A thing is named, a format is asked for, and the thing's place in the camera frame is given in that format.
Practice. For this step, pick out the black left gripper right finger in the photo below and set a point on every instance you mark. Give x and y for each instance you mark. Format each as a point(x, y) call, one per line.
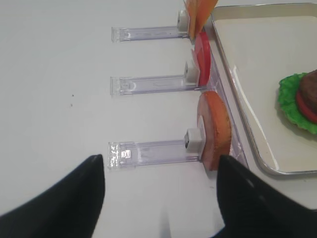
point(251, 208)

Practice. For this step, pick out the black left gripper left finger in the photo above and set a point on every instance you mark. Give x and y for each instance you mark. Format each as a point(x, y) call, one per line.
point(69, 209)

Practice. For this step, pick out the brown meat patty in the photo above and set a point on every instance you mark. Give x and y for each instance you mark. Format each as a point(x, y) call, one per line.
point(308, 90)

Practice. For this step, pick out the red tomato slice on tray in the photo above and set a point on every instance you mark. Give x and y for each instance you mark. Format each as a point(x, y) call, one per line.
point(304, 109)

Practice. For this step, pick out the green lettuce on tray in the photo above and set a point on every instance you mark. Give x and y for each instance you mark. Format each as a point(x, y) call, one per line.
point(288, 88)

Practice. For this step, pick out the clear tomato rack left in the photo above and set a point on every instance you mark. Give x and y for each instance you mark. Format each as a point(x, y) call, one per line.
point(188, 81)

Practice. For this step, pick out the red tomato slice left rack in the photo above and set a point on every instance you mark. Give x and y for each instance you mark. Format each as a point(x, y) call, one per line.
point(202, 52)

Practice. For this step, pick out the clear cheese rack left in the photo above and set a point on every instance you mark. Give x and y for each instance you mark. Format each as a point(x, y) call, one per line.
point(180, 30)

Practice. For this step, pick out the inner orange cheese slice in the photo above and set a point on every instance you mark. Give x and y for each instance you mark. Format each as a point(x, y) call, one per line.
point(205, 7)

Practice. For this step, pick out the orange cheese slice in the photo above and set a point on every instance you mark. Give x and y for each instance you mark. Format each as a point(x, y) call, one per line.
point(205, 7)
point(192, 7)

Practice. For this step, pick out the outer orange cheese slice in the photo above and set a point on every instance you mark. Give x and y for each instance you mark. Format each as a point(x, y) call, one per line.
point(192, 7)

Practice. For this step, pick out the clear bun rack left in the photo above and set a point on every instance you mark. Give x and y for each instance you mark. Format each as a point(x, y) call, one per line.
point(132, 154)

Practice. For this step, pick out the bun slice left rack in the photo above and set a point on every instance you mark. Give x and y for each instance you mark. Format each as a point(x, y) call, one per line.
point(212, 110)

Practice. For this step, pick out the white metal tray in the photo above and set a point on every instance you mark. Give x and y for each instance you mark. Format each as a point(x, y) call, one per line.
point(260, 45)

